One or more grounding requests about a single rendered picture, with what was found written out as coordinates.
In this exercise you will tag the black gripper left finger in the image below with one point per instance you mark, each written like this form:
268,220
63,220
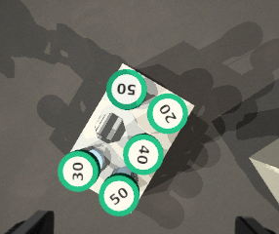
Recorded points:
42,222

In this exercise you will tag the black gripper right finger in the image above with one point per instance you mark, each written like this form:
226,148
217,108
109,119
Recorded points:
248,225

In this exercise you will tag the green tube cap with white 50 dot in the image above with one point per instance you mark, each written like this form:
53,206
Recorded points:
120,193

